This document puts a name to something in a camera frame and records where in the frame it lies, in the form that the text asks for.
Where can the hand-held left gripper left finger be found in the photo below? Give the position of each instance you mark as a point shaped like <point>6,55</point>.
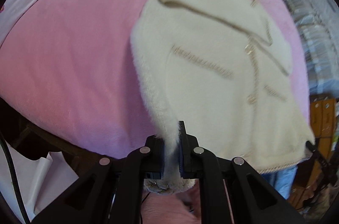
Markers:
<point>155,155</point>

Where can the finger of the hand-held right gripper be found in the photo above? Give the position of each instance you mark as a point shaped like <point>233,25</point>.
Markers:
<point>321,160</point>

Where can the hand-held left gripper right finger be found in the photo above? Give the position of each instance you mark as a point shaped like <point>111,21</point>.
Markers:
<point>185,155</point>

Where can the white fluffy cardigan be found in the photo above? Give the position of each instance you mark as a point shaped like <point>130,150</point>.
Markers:
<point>212,94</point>

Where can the blue denim cloth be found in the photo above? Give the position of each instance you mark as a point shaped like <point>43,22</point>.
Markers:
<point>283,181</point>

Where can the wooden drawer cabinet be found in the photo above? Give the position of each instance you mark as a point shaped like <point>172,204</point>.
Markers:
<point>321,112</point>

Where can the white paper sheet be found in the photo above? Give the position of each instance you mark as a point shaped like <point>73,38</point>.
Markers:
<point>47,181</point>

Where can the pink bed blanket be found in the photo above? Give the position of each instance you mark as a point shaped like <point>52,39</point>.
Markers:
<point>79,54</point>

